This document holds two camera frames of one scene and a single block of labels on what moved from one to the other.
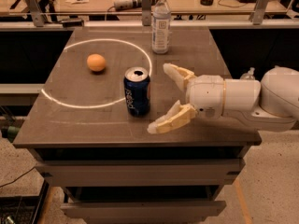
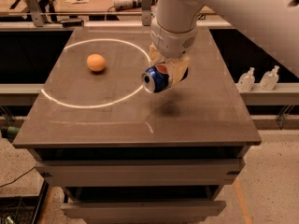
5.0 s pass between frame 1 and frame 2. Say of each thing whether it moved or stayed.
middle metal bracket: stayed
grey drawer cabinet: stayed
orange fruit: stayed
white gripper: moved
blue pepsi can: moved
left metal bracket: stayed
